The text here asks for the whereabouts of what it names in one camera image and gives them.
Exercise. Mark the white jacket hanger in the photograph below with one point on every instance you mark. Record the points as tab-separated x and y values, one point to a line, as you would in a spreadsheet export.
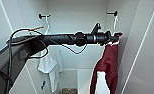
116	25

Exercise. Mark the red white varsity jacket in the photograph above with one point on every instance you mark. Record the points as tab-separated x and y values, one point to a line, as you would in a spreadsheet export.
109	61

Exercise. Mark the black wardrobe hook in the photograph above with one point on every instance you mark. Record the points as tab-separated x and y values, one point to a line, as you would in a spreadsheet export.
111	13
43	15

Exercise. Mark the white wardrobe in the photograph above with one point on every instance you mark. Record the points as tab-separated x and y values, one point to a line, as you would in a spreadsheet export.
76	20

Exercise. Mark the white shirt hanger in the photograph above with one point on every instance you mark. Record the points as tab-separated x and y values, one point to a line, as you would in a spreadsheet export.
48	25

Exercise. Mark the white shirt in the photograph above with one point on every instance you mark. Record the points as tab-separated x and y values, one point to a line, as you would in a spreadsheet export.
51	63

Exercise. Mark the brown basket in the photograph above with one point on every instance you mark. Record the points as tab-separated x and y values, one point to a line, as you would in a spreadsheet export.
69	91

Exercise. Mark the orange white sticker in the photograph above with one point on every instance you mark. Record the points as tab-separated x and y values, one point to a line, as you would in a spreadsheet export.
36	28

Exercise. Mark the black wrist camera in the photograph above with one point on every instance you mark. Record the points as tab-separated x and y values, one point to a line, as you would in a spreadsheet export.
96	28

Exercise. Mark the small black wall fitting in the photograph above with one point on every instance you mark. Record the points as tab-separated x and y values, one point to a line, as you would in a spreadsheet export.
43	85

